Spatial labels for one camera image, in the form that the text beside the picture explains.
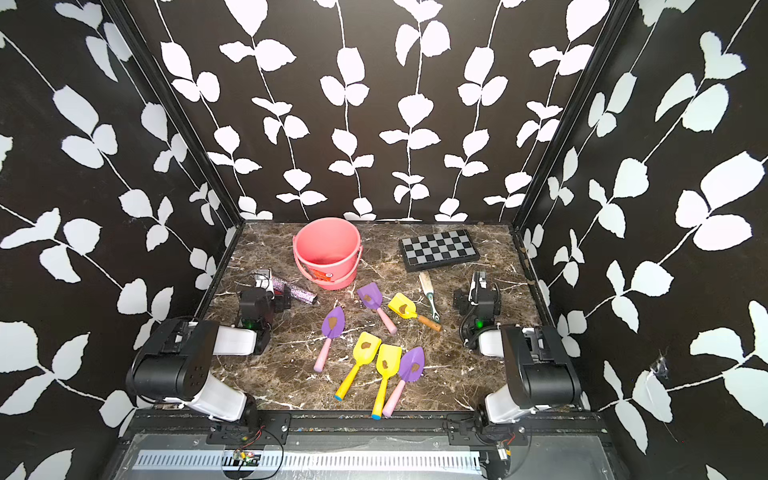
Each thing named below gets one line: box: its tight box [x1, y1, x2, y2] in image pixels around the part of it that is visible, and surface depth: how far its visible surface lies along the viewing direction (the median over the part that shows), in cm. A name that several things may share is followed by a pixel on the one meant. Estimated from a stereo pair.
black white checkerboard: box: [399, 229, 481, 272], surface depth 110 cm
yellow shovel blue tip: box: [371, 344, 402, 420], surface depth 86 cm
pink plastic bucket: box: [293, 217, 364, 291], surface depth 97 cm
